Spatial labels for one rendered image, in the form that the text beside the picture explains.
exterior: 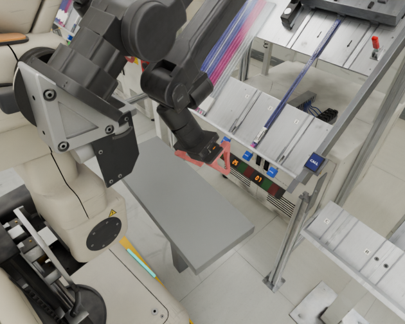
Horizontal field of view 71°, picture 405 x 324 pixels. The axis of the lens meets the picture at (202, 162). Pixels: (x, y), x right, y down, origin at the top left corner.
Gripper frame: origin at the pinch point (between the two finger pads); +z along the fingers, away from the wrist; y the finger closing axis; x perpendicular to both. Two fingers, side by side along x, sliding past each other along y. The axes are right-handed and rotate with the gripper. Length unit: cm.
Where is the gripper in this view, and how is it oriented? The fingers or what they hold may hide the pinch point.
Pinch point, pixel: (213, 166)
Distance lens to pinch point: 68.0
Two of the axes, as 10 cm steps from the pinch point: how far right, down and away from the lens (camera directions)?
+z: 4.9, 6.6, 5.7
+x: -6.1, 7.2, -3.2
